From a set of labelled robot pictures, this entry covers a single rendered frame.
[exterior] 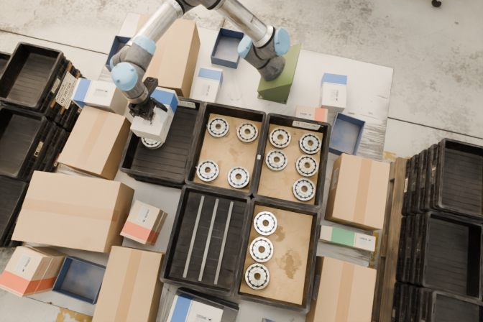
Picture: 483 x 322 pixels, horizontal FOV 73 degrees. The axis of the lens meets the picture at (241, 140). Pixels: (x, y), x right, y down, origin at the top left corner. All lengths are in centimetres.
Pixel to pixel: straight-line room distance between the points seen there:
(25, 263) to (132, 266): 42
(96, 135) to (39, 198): 36
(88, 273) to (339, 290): 112
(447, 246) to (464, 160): 50
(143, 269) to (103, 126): 69
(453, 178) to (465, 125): 86
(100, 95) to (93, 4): 169
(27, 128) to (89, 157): 88
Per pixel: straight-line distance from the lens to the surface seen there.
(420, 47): 318
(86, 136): 173
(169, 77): 169
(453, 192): 221
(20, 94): 249
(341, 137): 180
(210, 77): 178
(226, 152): 157
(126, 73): 107
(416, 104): 289
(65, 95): 246
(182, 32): 182
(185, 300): 147
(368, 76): 200
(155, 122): 134
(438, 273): 223
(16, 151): 249
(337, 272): 153
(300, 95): 185
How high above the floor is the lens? 234
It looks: 72 degrees down
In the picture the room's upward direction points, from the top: 2 degrees counter-clockwise
